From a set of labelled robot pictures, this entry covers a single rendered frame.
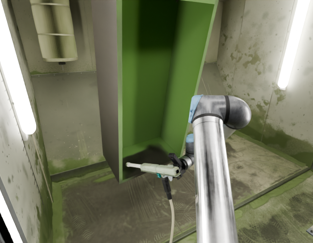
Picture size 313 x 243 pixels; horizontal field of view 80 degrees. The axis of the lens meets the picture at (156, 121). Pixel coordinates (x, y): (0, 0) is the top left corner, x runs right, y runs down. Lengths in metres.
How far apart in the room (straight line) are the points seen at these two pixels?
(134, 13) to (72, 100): 1.38
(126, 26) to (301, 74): 2.05
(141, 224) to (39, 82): 1.82
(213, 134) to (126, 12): 0.94
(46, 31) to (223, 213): 2.00
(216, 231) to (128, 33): 1.17
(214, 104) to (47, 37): 1.74
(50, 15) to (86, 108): 0.97
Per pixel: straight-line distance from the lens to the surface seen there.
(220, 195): 0.60
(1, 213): 0.83
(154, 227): 1.74
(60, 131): 2.31
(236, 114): 0.77
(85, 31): 2.51
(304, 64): 2.71
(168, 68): 1.59
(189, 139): 1.28
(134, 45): 1.38
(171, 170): 1.07
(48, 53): 2.15
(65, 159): 2.27
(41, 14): 2.15
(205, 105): 0.73
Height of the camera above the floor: 1.42
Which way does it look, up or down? 23 degrees down
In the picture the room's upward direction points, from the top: 1 degrees counter-clockwise
